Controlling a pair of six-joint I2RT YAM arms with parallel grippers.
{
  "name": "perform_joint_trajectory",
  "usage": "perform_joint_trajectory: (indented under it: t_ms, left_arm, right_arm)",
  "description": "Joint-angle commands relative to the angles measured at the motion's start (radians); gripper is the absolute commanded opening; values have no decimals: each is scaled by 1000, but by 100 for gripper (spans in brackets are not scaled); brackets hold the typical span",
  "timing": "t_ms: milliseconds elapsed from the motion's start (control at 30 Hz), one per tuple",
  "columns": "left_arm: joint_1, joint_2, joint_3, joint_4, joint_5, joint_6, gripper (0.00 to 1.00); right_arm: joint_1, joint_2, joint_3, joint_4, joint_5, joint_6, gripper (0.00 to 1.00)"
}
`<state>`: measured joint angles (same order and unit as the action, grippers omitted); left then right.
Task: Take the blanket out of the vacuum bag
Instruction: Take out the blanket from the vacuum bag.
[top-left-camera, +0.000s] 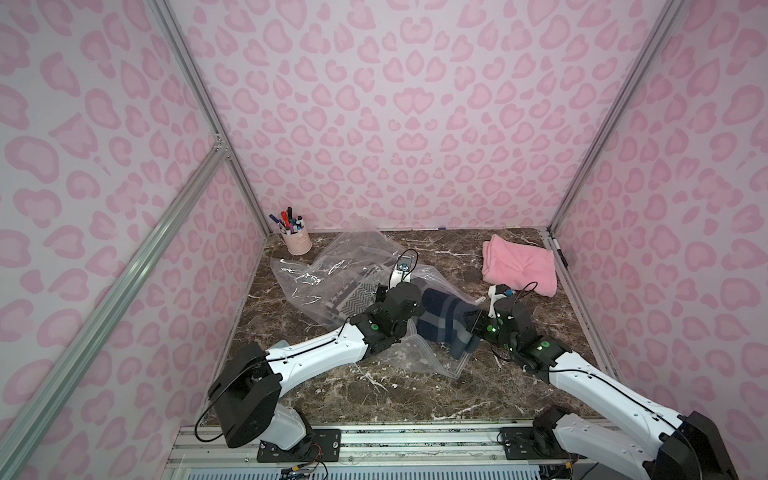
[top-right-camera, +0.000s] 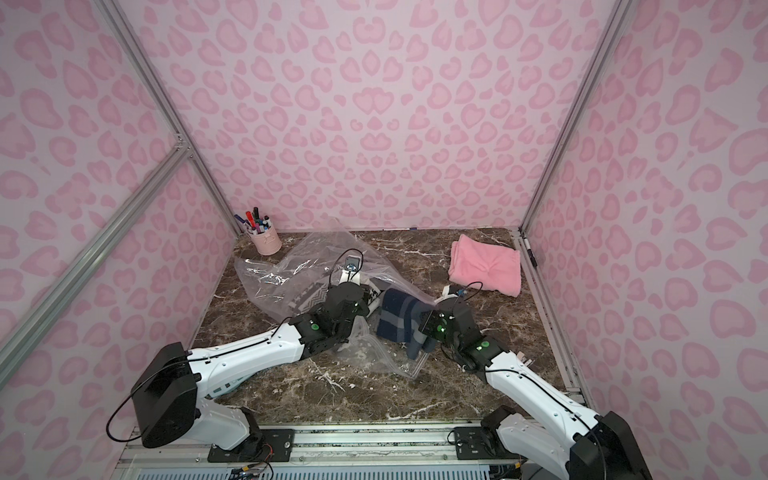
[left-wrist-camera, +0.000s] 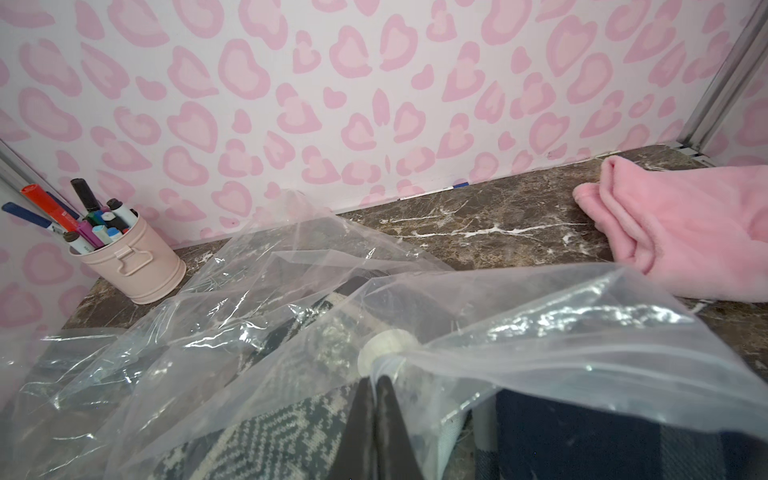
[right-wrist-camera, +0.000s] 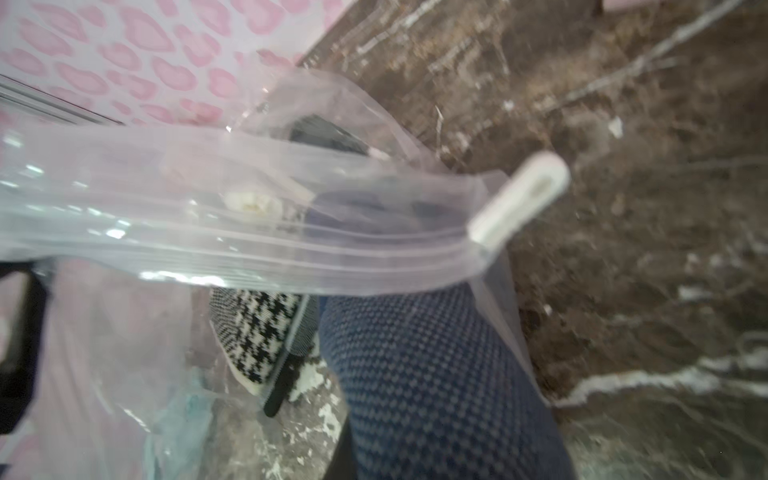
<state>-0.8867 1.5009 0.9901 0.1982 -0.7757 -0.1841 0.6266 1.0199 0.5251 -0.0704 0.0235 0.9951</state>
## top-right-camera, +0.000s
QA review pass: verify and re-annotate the blue marker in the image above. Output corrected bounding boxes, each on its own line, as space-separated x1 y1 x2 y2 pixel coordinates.
234 214 252 232

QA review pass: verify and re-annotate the red marker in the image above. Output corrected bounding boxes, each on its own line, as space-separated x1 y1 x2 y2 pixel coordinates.
245 211 257 232

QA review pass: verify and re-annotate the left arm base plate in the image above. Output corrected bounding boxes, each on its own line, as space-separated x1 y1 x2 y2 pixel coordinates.
207 407 295 463

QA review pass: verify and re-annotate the aluminium corner post right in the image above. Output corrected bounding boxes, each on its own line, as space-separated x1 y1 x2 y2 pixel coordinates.
519 0 637 236

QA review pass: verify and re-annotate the clear plastic vacuum bag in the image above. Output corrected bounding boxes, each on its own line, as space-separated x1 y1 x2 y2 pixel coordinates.
234 231 434 379

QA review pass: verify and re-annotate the aluminium front rail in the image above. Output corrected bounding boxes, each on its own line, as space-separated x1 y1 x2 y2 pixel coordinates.
112 421 558 479

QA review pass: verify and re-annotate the pink fluffy blanket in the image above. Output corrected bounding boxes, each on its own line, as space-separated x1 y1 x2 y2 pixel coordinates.
448 234 522 297

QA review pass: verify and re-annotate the aluminium diagonal brace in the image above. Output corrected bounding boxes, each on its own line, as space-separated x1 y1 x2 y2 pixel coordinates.
1 141 188 386

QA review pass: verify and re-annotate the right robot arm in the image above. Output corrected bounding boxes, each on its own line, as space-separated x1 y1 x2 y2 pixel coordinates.
418 296 652 479

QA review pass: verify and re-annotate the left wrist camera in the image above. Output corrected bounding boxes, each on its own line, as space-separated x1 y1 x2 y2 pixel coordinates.
344 255 363 274

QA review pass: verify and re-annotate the aluminium corner post left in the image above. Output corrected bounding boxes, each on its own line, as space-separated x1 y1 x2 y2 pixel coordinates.
93 0 242 236

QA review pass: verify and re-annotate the pink pen holder cup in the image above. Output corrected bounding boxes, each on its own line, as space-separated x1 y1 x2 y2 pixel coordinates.
249 227 282 256

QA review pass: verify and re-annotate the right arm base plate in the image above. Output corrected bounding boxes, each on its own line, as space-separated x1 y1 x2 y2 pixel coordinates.
447 426 517 461

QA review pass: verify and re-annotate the dark blue striped blanket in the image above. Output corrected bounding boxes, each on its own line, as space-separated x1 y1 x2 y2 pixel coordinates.
376 289 437 360

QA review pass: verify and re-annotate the aluminium corner post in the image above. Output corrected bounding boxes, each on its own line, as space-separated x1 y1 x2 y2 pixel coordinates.
93 0 242 236
519 0 637 236

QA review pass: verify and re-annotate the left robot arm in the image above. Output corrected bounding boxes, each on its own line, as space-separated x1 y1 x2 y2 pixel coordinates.
131 278 381 451

